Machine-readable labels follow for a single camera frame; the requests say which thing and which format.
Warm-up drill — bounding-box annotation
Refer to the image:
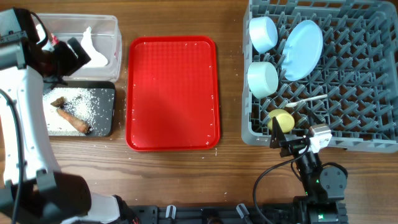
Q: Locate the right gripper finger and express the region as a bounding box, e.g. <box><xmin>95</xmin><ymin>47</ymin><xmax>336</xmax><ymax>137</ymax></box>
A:
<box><xmin>270</xmin><ymin>117</ymin><xmax>287</xmax><ymax>149</ymax></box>
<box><xmin>307</xmin><ymin>110</ymin><xmax>323</xmax><ymax>126</ymax></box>

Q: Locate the yellow plastic cup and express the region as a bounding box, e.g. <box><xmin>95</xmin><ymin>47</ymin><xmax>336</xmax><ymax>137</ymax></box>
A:
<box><xmin>267</xmin><ymin>109</ymin><xmax>295</xmax><ymax>133</ymax></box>

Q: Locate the red snack wrapper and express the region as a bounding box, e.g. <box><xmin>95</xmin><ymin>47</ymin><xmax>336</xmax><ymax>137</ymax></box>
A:
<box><xmin>51</xmin><ymin>34</ymin><xmax>60</xmax><ymax>47</ymax></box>

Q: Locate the white plastic spoon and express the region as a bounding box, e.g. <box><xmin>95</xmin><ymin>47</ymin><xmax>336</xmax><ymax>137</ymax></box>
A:
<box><xmin>285</xmin><ymin>94</ymin><xmax>328</xmax><ymax>108</ymax></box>

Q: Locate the white napkin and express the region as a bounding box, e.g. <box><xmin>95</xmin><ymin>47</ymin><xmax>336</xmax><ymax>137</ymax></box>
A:
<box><xmin>80</xmin><ymin>27</ymin><xmax>108</xmax><ymax>68</ymax></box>

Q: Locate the brown food scrap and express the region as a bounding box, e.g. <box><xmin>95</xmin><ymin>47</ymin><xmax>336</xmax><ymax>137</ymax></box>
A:
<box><xmin>50</xmin><ymin>96</ymin><xmax>67</xmax><ymax>109</ymax></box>

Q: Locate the pile of white rice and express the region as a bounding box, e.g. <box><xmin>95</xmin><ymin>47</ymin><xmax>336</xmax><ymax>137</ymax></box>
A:
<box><xmin>42</xmin><ymin>86</ymin><xmax>116</xmax><ymax>137</ymax></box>

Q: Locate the green bowl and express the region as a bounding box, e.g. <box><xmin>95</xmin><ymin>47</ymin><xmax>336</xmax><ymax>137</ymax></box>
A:
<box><xmin>248</xmin><ymin>62</ymin><xmax>279</xmax><ymax>99</ymax></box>

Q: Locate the orange carrot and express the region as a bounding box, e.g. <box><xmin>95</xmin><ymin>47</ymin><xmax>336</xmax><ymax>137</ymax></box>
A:
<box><xmin>57</xmin><ymin>108</ymin><xmax>90</xmax><ymax>134</ymax></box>

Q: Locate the large light blue plate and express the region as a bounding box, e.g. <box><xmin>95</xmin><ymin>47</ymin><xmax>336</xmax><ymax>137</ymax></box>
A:
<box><xmin>281</xmin><ymin>20</ymin><xmax>323</xmax><ymax>81</ymax></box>

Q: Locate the small light blue bowl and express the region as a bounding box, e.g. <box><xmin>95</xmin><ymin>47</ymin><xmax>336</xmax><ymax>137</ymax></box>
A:
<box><xmin>249</xmin><ymin>17</ymin><xmax>278</xmax><ymax>54</ymax></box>

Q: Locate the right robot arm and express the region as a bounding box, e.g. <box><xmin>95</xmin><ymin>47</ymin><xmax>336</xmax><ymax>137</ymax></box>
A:
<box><xmin>271</xmin><ymin>118</ymin><xmax>348</xmax><ymax>223</ymax></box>

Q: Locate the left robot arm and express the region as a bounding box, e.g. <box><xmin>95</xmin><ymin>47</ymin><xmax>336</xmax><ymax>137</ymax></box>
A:
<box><xmin>1</xmin><ymin>7</ymin><xmax>140</xmax><ymax>223</ymax></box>

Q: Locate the clear plastic waste bin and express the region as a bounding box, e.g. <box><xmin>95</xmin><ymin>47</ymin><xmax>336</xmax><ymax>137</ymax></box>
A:
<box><xmin>38</xmin><ymin>13</ymin><xmax>122</xmax><ymax>82</ymax></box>

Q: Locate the black waste tray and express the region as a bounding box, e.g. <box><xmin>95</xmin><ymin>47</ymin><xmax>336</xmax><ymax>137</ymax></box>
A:
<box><xmin>42</xmin><ymin>80</ymin><xmax>118</xmax><ymax>138</ymax></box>

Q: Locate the grey dishwasher rack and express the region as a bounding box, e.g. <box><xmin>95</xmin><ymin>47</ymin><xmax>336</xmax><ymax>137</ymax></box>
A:
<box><xmin>241</xmin><ymin>1</ymin><xmax>397</xmax><ymax>153</ymax></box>

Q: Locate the red serving tray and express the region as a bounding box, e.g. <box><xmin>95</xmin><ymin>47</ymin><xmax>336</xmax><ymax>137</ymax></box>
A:
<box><xmin>125</xmin><ymin>35</ymin><xmax>221</xmax><ymax>152</ymax></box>

